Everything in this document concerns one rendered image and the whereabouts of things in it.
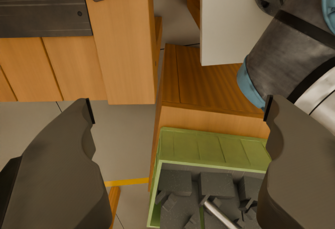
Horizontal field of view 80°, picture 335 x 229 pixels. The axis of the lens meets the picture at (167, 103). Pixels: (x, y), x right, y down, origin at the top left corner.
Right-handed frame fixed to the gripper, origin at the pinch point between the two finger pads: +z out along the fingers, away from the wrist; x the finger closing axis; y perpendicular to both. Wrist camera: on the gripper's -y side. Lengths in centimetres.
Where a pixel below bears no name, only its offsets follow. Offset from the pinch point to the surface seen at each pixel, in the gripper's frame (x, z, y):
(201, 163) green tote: 9, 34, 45
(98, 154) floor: -73, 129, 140
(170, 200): -2, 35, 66
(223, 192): 19, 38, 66
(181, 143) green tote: 3, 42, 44
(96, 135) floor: -70, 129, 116
